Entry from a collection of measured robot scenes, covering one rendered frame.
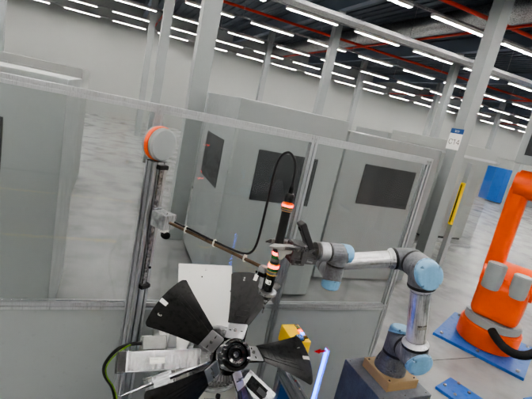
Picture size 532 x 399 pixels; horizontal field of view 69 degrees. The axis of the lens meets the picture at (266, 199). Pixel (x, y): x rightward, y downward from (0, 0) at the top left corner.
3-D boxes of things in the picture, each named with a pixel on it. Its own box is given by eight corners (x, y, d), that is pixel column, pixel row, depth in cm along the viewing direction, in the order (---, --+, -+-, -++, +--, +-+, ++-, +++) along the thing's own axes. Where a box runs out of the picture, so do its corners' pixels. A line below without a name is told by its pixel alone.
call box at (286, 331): (276, 341, 206) (281, 323, 204) (294, 340, 210) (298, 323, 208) (289, 360, 192) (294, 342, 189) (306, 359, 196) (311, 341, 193)
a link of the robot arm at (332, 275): (332, 280, 166) (339, 257, 164) (341, 293, 156) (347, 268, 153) (315, 279, 165) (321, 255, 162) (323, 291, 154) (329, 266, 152)
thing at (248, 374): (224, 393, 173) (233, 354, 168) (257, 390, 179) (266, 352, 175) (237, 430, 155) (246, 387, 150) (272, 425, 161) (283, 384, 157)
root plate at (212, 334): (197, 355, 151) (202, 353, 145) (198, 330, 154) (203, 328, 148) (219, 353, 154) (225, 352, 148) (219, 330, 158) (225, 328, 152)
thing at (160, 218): (147, 225, 181) (150, 207, 179) (159, 223, 186) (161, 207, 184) (162, 232, 175) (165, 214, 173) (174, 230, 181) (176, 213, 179)
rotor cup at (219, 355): (208, 377, 151) (218, 376, 140) (208, 337, 157) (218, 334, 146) (243, 374, 157) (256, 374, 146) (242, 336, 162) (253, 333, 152)
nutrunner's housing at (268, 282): (259, 298, 150) (284, 184, 140) (264, 295, 153) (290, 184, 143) (267, 302, 148) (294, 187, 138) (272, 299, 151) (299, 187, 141)
